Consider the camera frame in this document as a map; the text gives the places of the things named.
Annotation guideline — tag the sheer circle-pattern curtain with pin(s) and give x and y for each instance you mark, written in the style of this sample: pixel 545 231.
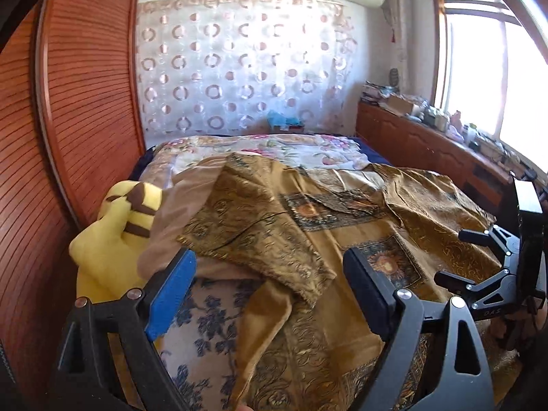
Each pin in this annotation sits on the sheer circle-pattern curtain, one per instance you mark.
pixel 217 67

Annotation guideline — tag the cardboard box on cabinet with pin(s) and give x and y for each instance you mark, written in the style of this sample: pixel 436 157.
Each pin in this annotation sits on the cardboard box on cabinet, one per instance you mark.
pixel 401 106

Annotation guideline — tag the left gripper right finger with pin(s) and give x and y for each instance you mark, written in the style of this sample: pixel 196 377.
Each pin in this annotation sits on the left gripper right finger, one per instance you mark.
pixel 455 375

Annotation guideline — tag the golden patterned garment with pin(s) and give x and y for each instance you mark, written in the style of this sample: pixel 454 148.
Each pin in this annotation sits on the golden patterned garment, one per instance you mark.
pixel 303 342

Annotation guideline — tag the wooden sideboard cabinet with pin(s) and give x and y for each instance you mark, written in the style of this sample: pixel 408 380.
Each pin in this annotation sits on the wooden sideboard cabinet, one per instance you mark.
pixel 407 144

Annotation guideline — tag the person's right hand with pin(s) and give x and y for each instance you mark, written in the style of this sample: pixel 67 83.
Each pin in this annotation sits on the person's right hand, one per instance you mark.
pixel 512 328

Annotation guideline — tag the bright window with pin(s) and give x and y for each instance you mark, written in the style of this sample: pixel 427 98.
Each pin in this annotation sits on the bright window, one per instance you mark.
pixel 491 74

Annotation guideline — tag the yellow plush toy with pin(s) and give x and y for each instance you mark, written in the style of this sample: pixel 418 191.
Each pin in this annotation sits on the yellow plush toy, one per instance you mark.
pixel 106 252

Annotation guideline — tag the beige fleece blanket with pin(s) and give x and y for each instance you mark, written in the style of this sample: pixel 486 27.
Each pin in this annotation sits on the beige fleece blanket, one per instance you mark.
pixel 180 203

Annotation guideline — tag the wooden louvered wardrobe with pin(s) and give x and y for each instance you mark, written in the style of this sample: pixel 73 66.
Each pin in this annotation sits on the wooden louvered wardrobe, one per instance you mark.
pixel 69 130

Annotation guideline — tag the blue floral white sheet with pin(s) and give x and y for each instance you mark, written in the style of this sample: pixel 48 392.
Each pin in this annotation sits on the blue floral white sheet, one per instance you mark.
pixel 199 349

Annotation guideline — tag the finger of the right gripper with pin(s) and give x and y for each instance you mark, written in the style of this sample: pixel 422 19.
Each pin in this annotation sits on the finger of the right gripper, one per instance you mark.
pixel 498 240
pixel 497 291

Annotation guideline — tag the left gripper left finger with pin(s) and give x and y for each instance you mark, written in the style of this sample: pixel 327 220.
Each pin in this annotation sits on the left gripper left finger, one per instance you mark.
pixel 85 376

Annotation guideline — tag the box with blue cloth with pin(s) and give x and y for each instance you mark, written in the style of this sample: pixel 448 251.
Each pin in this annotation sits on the box with blue cloth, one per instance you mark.
pixel 280 123

